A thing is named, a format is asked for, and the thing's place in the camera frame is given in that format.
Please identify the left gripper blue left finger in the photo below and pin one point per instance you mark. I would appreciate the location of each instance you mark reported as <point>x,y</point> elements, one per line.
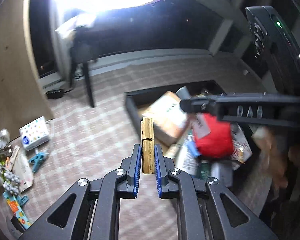
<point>90,209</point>

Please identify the white tissue pack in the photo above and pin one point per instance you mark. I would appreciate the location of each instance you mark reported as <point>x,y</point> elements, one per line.
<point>34,134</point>

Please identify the wooden cabinet panel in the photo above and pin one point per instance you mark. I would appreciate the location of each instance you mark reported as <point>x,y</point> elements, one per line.
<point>22,98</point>

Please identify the black tripod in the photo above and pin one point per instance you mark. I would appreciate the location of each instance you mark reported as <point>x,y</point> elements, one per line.
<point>83,50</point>

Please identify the grey bead massager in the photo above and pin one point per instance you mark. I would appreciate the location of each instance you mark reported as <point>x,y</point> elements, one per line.
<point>11,183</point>

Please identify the orange tissue pack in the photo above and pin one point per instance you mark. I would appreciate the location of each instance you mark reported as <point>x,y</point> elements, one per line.
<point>169,120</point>

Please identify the black power strip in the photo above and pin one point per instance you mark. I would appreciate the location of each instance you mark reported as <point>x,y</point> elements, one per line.
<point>55,93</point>

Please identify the white printed sachet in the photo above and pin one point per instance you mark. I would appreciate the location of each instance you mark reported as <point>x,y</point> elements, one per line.
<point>22,169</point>

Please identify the blue clothespin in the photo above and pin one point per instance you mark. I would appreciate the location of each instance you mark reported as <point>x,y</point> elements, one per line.
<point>37,160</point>

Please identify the white blue bottle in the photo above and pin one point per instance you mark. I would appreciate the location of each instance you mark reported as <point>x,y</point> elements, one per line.
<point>185,160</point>

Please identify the wooden clothespin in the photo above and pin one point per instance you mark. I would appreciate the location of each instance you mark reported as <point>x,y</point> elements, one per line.
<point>147,140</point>

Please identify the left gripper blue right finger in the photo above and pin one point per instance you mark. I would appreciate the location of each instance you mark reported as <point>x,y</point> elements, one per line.
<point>206,209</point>

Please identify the teal plastic clip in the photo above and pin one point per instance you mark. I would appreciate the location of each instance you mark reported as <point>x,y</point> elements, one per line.
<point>22,200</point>

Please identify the tape roll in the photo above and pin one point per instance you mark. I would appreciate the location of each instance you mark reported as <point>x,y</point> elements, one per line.
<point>5,135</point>

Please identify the Coffee mate sachet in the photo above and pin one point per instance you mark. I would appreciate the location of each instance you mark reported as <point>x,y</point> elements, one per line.
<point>241,149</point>

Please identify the fruit print hand cream tube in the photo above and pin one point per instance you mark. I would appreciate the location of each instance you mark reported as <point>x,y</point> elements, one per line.
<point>17,210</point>

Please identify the black comb package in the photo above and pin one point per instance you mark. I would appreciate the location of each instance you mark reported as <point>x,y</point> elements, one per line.
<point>14,227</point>

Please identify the red pouch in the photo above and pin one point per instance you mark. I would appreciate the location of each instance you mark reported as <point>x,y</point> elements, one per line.
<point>218,143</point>

